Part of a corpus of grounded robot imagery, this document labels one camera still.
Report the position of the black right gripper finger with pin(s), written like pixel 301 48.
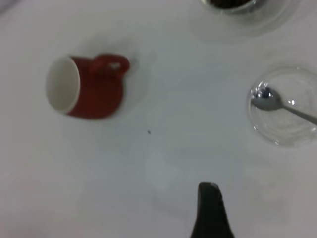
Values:
pixel 210 218

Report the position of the red ceramic mug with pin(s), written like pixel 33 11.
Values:
pixel 99 99

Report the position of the coffee beans pile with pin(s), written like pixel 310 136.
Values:
pixel 223 3

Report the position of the clear glass dish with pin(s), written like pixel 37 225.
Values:
pixel 284 131

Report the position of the clear double-wall glass cup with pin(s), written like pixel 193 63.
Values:
pixel 272 22

